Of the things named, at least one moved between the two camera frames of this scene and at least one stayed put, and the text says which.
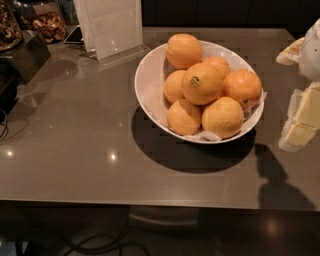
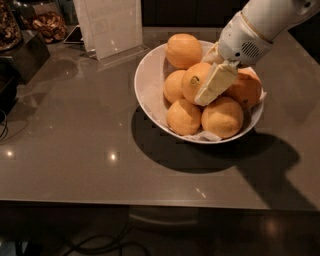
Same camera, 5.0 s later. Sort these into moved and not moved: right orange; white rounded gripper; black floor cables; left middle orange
Moved: white rounded gripper
Not moved: right orange; black floor cables; left middle orange
